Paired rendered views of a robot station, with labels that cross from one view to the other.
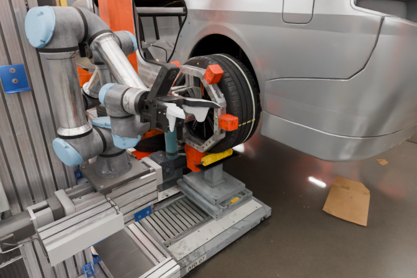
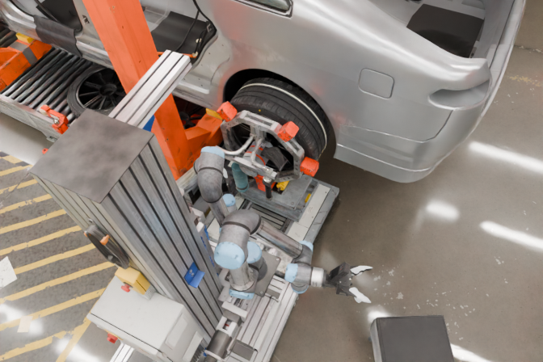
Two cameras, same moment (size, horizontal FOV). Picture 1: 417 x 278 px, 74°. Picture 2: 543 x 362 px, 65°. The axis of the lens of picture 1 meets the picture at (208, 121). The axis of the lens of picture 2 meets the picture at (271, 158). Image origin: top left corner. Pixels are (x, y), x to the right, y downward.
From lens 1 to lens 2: 160 cm
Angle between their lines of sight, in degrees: 35
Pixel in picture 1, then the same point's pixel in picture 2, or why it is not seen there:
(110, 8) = not seen: hidden behind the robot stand
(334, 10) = (412, 98)
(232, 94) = (309, 142)
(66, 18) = (244, 242)
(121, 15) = not seen: hidden behind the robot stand
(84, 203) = (251, 306)
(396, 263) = (444, 205)
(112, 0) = not seen: hidden behind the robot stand
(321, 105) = (397, 152)
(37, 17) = (234, 259)
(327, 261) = (395, 223)
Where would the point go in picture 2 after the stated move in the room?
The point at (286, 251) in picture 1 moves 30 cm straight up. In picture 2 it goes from (362, 225) to (367, 206)
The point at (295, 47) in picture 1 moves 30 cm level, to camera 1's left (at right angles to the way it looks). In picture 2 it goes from (373, 111) to (320, 129)
